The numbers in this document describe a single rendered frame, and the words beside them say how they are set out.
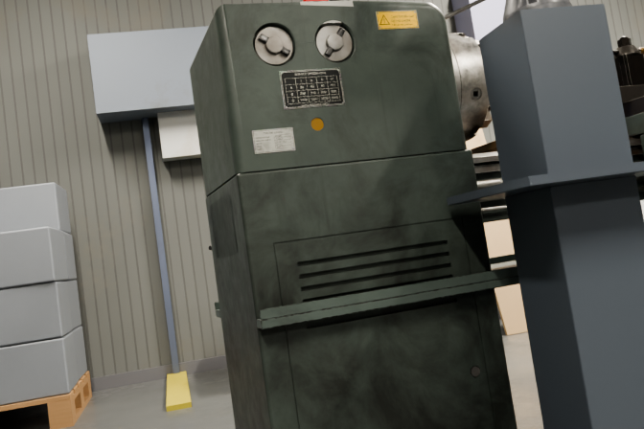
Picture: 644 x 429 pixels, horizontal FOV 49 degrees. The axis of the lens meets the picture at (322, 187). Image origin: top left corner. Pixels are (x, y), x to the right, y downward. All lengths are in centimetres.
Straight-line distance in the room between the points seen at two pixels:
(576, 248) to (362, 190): 49
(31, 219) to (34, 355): 81
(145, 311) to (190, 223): 63
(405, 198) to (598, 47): 54
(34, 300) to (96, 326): 107
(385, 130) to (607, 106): 50
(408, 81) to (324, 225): 42
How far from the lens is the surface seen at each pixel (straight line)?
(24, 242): 378
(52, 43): 504
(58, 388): 380
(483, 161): 193
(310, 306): 157
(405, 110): 175
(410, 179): 172
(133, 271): 476
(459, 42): 203
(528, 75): 154
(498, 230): 466
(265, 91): 164
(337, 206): 164
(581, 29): 162
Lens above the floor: 67
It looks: 5 degrees up
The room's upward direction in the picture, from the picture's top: 8 degrees counter-clockwise
